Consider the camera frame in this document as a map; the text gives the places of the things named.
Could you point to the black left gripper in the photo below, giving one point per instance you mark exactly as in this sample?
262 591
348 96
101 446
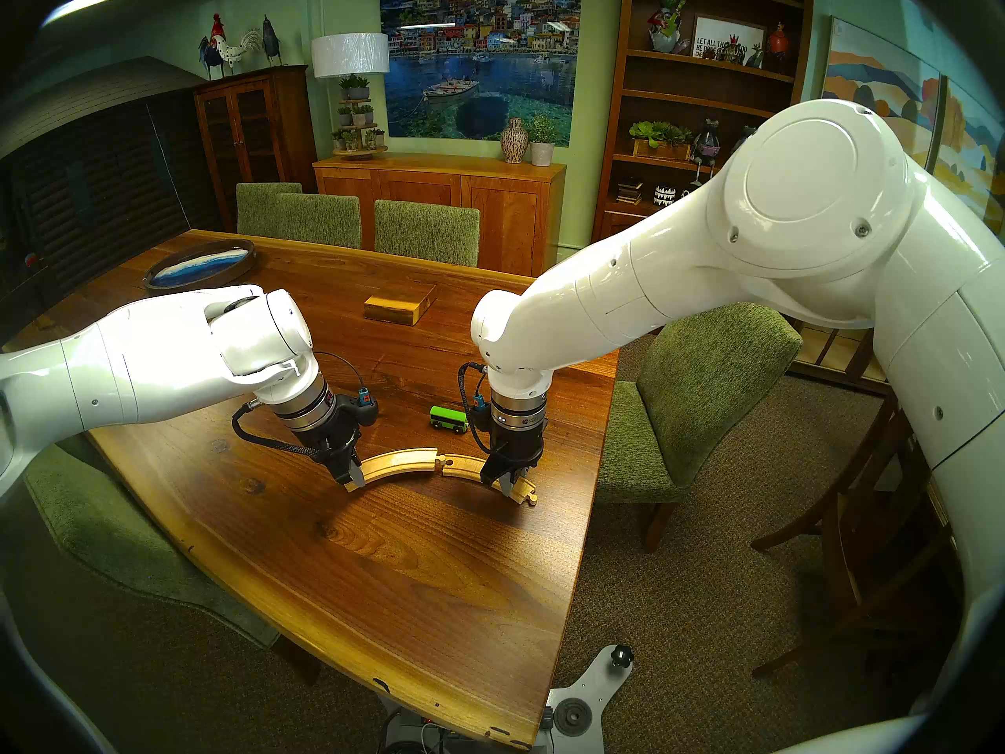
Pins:
334 438

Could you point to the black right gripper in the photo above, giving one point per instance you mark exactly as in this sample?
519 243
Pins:
517 448

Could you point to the curved wooden train track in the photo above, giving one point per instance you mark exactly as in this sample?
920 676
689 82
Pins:
400 462
463 468

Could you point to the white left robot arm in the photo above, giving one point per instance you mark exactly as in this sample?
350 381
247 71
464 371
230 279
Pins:
141 360

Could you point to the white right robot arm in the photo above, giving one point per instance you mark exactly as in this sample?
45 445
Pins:
809 195

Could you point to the green toy train car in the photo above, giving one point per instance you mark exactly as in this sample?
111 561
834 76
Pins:
449 419

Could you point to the flat wooden box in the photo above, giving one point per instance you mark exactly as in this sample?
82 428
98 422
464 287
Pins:
400 305

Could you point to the black knob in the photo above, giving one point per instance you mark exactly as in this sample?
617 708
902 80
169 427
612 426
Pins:
623 656

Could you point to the green upholstered dining chair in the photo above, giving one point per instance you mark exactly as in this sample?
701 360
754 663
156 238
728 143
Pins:
428 234
707 383
322 222
94 532
259 206

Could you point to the round tray with blue inlay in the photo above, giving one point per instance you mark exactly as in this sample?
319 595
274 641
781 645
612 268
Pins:
196 265

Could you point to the light wooden sideboard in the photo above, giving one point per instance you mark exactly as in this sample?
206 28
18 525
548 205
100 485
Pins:
440 191

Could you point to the small stack of books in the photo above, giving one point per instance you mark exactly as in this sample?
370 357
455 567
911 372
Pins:
630 193

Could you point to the black and white patterned cup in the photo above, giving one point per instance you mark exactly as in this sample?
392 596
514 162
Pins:
665 197

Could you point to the tiered wooden plant stand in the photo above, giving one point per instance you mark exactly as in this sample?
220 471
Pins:
359 152

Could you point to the plant in white pot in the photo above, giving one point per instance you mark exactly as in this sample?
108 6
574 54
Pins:
542 151

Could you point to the patterned ceramic vase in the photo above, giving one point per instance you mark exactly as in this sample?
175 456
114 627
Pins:
514 141

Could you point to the dark wooden chair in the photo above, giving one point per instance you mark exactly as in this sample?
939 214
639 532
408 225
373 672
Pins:
844 540

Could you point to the dark sideboard with glass doors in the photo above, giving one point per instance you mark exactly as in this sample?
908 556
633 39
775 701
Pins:
832 352

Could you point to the dark glass-door cabinet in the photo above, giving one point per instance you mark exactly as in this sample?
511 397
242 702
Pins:
283 132

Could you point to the succulents in wooden planter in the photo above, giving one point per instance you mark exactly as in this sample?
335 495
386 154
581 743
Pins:
659 141

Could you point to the dark slatted window blinds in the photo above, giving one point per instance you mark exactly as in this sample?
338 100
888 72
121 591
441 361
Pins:
102 179

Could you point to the small potted green plant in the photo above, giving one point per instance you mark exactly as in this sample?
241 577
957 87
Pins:
355 87

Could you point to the metal frog figurine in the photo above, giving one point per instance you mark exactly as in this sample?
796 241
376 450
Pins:
706 144
746 134

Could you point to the tall wooden bookshelf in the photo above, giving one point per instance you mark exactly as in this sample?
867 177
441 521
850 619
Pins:
628 77

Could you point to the white lamp shade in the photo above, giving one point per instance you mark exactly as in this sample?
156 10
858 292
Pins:
350 55

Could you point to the dark rooster figurine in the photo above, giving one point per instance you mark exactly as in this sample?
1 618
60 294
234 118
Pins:
271 43

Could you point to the white rooster figurine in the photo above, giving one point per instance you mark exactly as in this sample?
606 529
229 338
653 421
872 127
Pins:
235 51

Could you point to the blue and red rooster figurine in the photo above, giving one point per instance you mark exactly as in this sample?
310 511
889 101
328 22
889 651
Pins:
212 53

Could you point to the green frog figurine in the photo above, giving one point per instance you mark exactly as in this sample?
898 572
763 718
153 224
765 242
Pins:
666 26

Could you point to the framed text sign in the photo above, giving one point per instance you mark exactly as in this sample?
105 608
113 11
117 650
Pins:
718 31

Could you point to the red round figurine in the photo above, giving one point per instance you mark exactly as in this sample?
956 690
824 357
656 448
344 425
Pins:
778 45

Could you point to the abstract landscape painting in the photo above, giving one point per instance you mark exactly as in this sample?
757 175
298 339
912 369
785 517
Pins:
871 77
970 148

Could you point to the ceiling light panel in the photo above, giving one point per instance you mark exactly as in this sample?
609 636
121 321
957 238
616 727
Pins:
82 5

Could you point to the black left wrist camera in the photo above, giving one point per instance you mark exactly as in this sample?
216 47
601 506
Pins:
365 411

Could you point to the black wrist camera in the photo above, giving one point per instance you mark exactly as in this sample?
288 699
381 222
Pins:
365 411
480 420

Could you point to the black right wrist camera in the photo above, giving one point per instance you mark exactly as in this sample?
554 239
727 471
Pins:
480 420

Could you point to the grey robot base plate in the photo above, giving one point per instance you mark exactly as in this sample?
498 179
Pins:
585 693

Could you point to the harbour town wall picture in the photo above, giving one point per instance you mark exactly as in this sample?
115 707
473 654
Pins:
479 61

